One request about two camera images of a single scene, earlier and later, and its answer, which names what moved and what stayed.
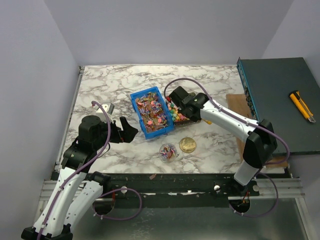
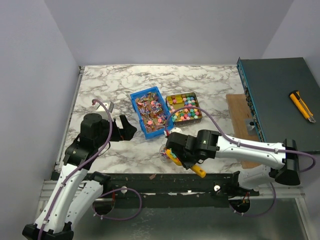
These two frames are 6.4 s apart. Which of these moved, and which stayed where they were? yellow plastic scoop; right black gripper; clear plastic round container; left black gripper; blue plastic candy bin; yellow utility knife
Moved: yellow plastic scoop; right black gripper
Stayed: left black gripper; yellow utility knife; clear plastic round container; blue plastic candy bin
